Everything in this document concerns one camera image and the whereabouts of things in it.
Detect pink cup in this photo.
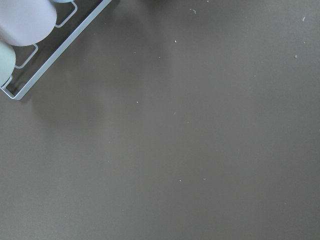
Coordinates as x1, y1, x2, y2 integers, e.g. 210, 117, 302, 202
0, 0, 57, 47

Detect light blue cup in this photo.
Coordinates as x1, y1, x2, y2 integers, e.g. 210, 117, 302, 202
52, 0, 74, 4

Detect white wire cup rack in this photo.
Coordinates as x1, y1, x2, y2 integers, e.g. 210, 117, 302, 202
0, 0, 110, 100

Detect mint white cup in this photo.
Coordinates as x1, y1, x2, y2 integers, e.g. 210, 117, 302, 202
0, 40, 16, 87

